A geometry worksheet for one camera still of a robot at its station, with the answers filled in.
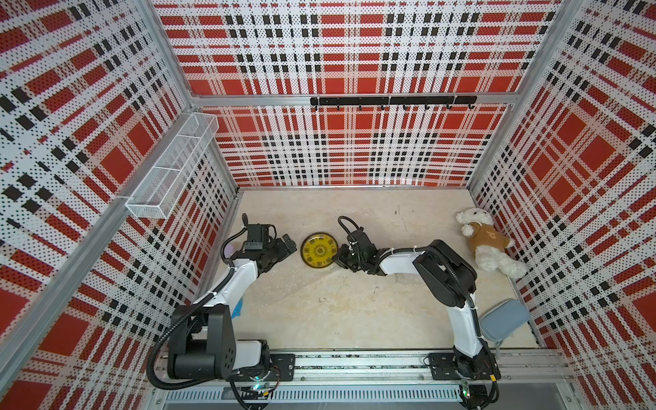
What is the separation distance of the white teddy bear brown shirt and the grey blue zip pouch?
116mm

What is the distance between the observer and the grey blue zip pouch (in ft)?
2.61

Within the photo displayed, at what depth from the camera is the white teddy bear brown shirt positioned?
88 centimetres
